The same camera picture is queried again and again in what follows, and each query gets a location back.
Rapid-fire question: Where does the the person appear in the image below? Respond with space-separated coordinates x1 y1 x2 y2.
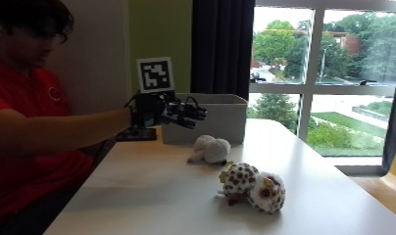
0 0 136 235

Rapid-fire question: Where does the spotted owl plush toy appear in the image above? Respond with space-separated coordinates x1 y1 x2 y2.
217 160 289 215

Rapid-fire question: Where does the dark wide curtain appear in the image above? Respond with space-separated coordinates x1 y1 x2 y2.
189 0 257 101

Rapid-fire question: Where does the white window frame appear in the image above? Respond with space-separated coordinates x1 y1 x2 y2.
248 0 396 168

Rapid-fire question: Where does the grey storage box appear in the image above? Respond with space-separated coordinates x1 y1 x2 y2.
161 92 249 146

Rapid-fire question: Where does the white marker cube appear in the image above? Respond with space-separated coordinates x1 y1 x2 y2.
136 56 177 95

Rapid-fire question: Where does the black flat device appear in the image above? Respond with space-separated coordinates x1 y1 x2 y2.
115 127 160 143

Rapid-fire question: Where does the white plush toy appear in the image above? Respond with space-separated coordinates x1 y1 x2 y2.
187 134 233 165

